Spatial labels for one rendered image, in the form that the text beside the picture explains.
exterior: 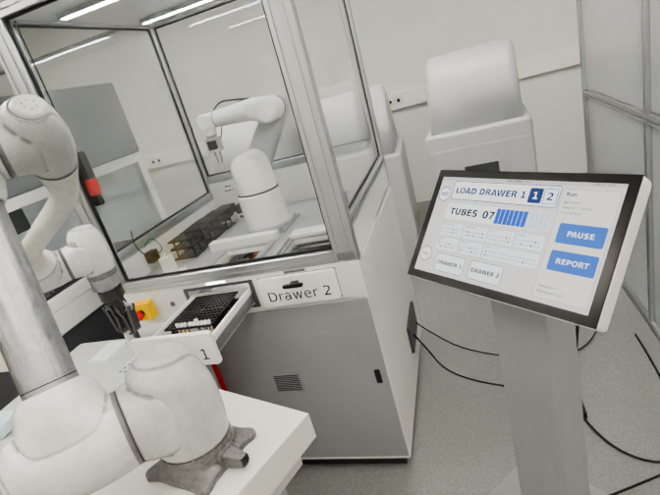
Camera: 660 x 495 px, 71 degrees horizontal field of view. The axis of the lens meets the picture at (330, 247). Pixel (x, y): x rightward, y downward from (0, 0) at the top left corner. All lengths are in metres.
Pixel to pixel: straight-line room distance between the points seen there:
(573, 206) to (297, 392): 1.25
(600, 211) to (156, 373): 0.93
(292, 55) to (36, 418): 1.06
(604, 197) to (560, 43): 3.62
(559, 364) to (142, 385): 0.98
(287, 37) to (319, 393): 1.26
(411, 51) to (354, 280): 3.26
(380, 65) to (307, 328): 3.28
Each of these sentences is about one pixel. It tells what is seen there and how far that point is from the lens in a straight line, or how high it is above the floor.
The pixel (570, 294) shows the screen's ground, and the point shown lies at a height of 1.00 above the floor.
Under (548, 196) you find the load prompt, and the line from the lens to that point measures 1.13.
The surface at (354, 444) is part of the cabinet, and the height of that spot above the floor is 0.14.
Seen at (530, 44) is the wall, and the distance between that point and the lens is 4.60.
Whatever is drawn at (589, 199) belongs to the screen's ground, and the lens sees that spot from 1.09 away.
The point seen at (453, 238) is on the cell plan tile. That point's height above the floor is 1.06.
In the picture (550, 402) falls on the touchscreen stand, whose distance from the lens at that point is 1.39.
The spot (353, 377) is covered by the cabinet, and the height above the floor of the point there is 0.47.
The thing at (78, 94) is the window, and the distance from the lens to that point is 1.82.
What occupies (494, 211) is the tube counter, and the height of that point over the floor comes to 1.12.
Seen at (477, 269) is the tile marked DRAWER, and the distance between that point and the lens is 1.17.
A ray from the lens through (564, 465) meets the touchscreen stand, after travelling 1.54.
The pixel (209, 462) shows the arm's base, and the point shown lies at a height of 0.87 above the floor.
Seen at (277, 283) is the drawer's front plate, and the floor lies 0.91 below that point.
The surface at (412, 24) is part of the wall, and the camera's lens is 4.56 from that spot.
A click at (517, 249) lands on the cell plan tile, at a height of 1.06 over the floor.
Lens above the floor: 1.53
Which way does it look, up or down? 20 degrees down
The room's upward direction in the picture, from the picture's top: 16 degrees counter-clockwise
